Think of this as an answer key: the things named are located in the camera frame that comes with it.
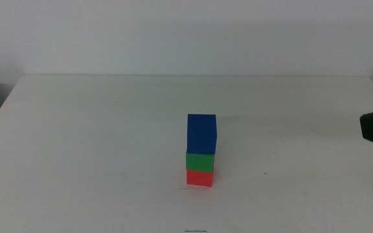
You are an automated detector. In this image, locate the red cube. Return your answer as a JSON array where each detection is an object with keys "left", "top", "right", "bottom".
[{"left": 186, "top": 169, "right": 214, "bottom": 188}]

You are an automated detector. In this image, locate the green cube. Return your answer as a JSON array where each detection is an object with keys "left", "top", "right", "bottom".
[{"left": 185, "top": 152, "right": 216, "bottom": 173}]

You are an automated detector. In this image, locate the blue cube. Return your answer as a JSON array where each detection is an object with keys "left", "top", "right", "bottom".
[{"left": 186, "top": 113, "right": 218, "bottom": 155}]

